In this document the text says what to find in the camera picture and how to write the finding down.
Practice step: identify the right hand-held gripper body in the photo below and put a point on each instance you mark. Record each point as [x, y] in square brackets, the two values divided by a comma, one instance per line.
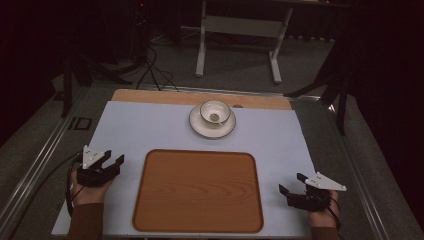
[310, 201]

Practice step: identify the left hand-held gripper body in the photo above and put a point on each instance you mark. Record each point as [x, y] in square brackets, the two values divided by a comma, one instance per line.
[95, 176]

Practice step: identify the person's left hand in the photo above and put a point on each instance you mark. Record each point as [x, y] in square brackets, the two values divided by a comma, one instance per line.
[88, 195]

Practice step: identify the person's right hand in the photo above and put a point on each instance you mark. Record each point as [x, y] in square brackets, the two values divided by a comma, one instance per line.
[321, 218]

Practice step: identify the white table mat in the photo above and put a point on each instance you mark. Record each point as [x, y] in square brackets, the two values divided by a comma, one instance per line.
[140, 128]

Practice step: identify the black tripod stand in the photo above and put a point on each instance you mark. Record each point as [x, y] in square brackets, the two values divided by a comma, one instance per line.
[340, 100]
[67, 90]

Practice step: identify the brown wooden tray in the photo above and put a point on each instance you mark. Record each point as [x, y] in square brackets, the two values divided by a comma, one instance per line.
[198, 191]

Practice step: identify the white saucer with dark rim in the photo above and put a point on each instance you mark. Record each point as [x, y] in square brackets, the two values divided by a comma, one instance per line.
[203, 130]

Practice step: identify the small brown item in cup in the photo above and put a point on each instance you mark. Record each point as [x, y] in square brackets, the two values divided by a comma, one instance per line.
[214, 117]

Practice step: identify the white cup with dark rim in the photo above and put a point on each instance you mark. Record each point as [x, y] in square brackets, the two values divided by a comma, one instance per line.
[208, 111]

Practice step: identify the dark equipment stand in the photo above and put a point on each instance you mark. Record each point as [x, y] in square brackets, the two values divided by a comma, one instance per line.
[140, 30]

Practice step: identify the metal floor rail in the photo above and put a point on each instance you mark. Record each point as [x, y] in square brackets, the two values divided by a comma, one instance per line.
[43, 156]
[360, 186]

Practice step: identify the white metal desk frame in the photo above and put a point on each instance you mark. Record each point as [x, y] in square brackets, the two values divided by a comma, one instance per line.
[240, 26]

